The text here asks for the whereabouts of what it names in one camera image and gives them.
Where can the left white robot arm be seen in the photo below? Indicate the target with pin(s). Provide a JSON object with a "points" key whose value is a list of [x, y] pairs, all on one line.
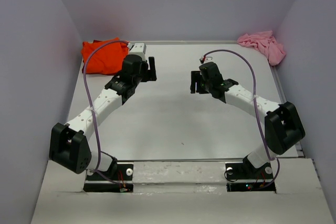
{"points": [[69, 143]]}

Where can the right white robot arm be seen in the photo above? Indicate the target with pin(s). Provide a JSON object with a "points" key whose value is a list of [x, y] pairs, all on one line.
{"points": [[280, 123]]}

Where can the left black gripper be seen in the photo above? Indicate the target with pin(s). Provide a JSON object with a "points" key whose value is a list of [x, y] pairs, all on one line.
{"points": [[149, 75]]}

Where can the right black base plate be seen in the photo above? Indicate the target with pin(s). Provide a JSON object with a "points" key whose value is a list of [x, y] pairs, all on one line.
{"points": [[239, 180]]}

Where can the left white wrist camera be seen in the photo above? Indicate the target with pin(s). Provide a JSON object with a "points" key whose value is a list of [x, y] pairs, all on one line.
{"points": [[138, 49]]}

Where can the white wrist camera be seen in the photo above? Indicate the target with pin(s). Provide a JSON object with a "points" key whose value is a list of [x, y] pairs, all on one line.
{"points": [[205, 59], [138, 49]]}

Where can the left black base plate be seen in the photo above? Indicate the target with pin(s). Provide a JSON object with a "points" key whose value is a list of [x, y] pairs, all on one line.
{"points": [[120, 181]]}

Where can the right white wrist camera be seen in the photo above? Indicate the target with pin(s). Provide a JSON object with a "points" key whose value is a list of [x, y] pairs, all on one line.
{"points": [[205, 59]]}

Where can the folded orange t shirt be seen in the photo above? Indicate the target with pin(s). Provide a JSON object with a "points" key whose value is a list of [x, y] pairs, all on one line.
{"points": [[106, 61]]}

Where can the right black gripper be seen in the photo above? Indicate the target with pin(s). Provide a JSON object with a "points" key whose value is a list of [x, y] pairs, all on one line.
{"points": [[196, 76]]}

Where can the pink t shirt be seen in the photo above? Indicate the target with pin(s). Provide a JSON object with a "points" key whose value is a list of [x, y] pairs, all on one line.
{"points": [[265, 43]]}

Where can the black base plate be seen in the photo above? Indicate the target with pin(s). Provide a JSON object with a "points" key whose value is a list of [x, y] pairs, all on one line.
{"points": [[120, 181], [239, 180]]}

